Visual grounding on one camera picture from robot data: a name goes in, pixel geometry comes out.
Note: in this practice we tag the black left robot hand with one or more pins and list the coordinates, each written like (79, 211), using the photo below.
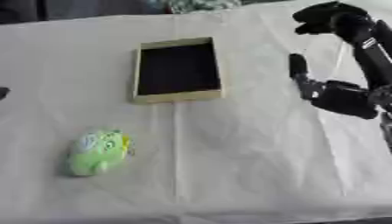
(3, 92)

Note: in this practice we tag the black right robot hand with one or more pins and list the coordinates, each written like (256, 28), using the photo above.
(352, 73)

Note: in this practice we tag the green soft toy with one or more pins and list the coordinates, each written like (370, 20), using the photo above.
(98, 152)

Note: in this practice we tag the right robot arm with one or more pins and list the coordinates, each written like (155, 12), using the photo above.
(387, 128)

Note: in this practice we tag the tan cardboard box black inside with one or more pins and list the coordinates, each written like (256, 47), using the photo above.
(177, 70)

